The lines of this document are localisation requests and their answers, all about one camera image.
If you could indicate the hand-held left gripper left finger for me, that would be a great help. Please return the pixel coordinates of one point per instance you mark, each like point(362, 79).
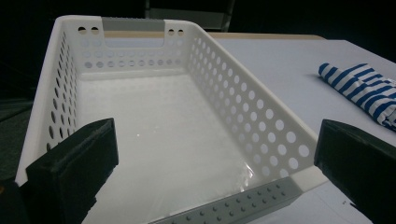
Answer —
point(68, 174)

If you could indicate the blue white striped cloth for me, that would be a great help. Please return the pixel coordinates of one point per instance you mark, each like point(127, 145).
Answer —
point(358, 87)

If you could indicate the white perforated plastic basket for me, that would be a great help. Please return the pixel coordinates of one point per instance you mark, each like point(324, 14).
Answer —
point(171, 124)

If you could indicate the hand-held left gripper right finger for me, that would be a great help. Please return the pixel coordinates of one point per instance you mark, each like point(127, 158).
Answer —
point(361, 161)

